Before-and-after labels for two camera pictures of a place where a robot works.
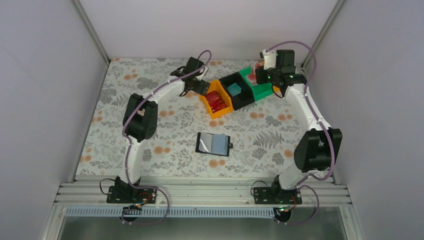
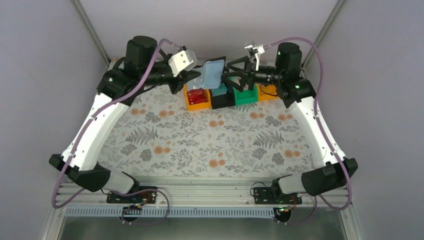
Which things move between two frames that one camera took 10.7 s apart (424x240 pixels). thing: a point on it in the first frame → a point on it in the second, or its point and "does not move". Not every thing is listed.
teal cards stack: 234,89 → 222,89
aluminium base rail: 201,190 does not move
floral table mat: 173,124 does not move
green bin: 260,90 → 246,97
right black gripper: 260,79 → 249,69
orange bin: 216,85 → 199,106
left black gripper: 198,89 → 183,78
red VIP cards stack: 215,101 → 197,96
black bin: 246,96 → 225,100
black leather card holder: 213,143 → 212,72
